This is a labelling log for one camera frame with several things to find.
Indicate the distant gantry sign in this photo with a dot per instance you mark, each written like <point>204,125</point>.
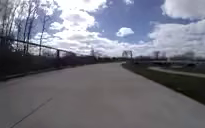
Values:
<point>127,54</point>

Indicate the pale concrete path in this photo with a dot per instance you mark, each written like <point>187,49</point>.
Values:
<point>100,100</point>

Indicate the grass verge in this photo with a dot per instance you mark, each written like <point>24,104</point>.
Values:
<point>180,83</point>

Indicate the grey road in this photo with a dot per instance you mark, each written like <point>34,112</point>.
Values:
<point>186,72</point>

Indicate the row of bare trees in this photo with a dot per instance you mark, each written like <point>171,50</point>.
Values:
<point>20,26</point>

